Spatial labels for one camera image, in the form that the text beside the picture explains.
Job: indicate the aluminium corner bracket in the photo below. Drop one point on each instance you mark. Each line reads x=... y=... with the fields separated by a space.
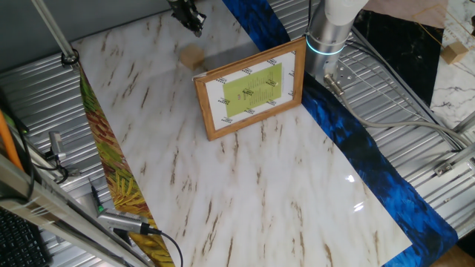
x=451 y=165

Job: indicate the orange tube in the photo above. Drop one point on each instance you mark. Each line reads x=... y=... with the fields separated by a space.
x=9 y=141

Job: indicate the white grey marble mat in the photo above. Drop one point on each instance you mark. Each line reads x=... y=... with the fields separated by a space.
x=456 y=92

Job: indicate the wooden picture frame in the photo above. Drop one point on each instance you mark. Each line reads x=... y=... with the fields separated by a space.
x=252 y=89

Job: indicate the blue painted mat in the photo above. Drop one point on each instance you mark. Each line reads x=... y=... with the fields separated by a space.
x=371 y=167

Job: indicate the long silver camera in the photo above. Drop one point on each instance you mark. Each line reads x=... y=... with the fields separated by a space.
x=122 y=220

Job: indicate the pink mat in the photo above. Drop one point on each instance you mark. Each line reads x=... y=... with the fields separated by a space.
x=404 y=11

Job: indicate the aluminium frame beam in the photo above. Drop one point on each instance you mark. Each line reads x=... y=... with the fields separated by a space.
x=55 y=211

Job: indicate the black keyboard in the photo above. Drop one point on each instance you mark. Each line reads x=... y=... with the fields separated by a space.
x=18 y=241

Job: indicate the yellow green painted mat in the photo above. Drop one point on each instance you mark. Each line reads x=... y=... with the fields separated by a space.
x=111 y=155

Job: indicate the aluminium pole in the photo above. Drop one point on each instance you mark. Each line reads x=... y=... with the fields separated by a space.
x=55 y=31

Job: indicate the white brown marble mat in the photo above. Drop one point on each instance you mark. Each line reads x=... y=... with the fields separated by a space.
x=259 y=193

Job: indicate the black marble mat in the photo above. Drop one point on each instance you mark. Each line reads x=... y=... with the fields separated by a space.
x=401 y=48

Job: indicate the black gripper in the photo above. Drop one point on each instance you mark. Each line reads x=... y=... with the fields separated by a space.
x=183 y=11

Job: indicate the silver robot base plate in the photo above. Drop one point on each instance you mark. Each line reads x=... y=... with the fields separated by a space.
x=343 y=72

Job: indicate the small wooden block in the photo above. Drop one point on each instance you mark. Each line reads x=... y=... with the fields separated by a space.
x=454 y=52

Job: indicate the light wooden cube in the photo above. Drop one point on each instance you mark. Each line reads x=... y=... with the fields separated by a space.
x=192 y=57

